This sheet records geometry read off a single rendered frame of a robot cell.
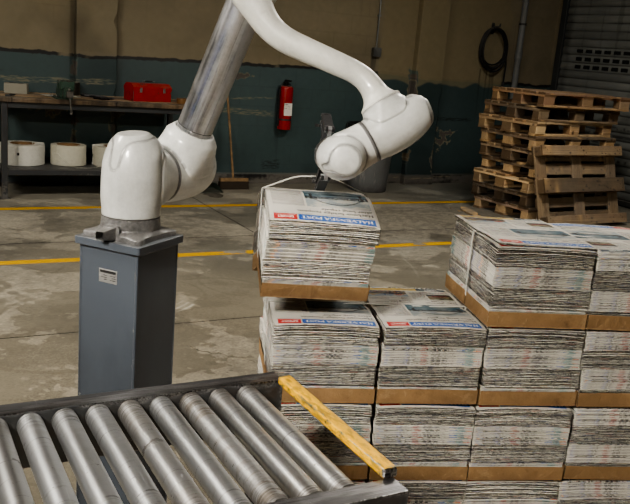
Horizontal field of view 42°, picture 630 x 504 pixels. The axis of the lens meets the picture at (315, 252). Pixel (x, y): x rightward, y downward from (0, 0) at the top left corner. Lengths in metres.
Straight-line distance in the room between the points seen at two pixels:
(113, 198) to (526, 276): 1.11
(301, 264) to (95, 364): 0.63
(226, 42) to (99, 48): 6.35
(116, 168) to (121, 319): 0.39
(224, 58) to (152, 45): 6.55
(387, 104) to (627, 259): 0.85
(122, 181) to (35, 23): 6.40
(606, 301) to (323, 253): 0.80
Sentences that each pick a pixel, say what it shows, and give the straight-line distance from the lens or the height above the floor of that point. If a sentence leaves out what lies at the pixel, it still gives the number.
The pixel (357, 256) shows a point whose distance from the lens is 2.11.
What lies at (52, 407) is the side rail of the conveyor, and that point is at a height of 0.80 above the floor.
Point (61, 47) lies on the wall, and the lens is 8.53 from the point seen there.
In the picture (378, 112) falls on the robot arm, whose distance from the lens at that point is 1.89.
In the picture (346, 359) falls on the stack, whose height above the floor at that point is 0.73.
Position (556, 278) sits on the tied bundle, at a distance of 2.30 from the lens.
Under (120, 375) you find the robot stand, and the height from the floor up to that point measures 0.64.
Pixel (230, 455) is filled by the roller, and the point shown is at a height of 0.79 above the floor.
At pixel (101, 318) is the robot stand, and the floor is 0.79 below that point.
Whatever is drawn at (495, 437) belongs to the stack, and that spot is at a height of 0.51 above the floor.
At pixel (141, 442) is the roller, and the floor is 0.79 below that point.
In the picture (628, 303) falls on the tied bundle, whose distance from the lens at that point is 2.42.
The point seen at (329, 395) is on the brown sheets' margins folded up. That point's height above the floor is 0.63.
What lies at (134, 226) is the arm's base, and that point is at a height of 1.04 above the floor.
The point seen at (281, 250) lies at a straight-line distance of 2.07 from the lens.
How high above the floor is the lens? 1.52
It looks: 14 degrees down
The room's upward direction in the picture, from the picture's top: 5 degrees clockwise
